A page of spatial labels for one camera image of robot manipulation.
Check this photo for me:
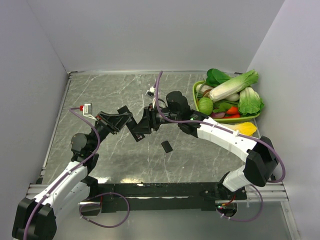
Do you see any large napa cabbage toy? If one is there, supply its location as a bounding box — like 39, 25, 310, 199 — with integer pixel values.
209, 70, 259, 102

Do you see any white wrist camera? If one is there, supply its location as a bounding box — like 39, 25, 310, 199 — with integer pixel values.
79, 103, 96, 120
145, 86, 156, 98

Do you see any green leafy lettuce toy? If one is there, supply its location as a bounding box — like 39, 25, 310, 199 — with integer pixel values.
238, 87, 264, 116

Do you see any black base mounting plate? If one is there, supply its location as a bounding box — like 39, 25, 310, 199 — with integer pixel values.
79, 181, 248, 217

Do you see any white radish toy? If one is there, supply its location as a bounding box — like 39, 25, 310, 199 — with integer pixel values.
225, 93, 240, 102

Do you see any dark green spinach toy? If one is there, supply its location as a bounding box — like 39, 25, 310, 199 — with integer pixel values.
206, 68, 231, 87

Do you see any black battery compartment cover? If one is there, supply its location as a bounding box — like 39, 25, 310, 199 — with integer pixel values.
161, 140, 173, 153

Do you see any green vegetable basket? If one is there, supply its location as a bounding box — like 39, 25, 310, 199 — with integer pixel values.
192, 80, 260, 124

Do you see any aluminium frame rail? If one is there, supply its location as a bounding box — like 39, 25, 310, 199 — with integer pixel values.
25, 183, 289, 203

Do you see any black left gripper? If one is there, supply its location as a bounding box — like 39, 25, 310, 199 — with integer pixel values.
88, 111, 133, 152

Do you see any yellow cabbage toy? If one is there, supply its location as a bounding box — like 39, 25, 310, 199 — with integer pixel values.
223, 122, 257, 136

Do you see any red chili toy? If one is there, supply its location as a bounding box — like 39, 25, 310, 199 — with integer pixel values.
223, 114, 241, 119

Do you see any purple onion toy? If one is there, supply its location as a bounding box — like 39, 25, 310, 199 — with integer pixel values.
210, 112, 225, 119

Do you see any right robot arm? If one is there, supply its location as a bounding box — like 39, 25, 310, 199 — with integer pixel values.
133, 91, 278, 199

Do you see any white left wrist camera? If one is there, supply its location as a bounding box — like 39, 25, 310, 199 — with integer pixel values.
79, 103, 96, 120

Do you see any white mushroom toy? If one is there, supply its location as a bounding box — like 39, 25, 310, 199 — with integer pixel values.
195, 83, 213, 95

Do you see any orange carrot toy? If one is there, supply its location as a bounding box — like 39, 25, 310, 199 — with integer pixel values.
225, 106, 239, 115

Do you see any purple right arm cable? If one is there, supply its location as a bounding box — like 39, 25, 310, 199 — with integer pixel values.
152, 70, 287, 222

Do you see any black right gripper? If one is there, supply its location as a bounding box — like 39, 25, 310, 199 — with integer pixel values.
133, 103, 181, 134

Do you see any round green cabbage toy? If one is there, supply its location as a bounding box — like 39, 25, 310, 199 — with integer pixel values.
198, 97, 214, 116

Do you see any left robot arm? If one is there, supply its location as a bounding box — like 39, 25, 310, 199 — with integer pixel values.
12, 111, 132, 240

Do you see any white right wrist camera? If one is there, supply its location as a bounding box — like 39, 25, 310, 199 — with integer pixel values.
145, 86, 156, 98

